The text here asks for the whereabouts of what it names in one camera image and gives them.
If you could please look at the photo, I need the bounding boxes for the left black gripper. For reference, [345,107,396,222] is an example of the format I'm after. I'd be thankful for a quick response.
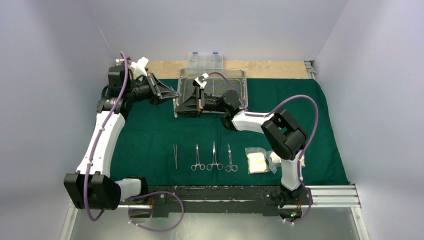
[125,72,179,106]

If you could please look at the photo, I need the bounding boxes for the metal wire mesh tray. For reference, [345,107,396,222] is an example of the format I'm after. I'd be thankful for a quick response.
[173,67,249,110]

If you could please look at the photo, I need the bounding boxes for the silver tweezers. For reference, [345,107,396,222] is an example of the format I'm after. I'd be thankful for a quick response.
[173,143,178,169]

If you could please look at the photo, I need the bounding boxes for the dark green surgical drape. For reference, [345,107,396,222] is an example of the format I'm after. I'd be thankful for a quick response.
[110,78,349,186]

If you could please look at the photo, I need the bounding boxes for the silver hemostat forceps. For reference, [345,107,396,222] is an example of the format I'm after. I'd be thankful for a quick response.
[191,144,206,171]
[206,142,223,171]

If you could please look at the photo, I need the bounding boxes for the silver surgical scissors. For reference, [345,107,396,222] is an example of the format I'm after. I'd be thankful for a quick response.
[225,143,238,172]

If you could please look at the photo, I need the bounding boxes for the white gauze packet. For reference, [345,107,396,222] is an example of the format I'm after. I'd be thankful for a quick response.
[245,147,269,175]

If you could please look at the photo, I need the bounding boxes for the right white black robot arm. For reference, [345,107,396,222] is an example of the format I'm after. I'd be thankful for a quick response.
[174,73,314,204]

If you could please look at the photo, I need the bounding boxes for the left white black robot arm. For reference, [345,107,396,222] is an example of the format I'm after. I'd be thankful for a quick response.
[63,57,179,211]

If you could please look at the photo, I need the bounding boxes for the clear plastic compartment box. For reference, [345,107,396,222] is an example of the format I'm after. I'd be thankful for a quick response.
[187,52,224,69]

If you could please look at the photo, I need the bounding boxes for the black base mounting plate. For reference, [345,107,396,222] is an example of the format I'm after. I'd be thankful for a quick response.
[115,183,316,219]

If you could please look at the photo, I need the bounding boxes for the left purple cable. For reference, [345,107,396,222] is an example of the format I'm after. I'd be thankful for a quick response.
[82,50,185,233]

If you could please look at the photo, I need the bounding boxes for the right side aluminium rail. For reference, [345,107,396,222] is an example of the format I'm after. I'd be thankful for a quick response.
[304,61,317,80]

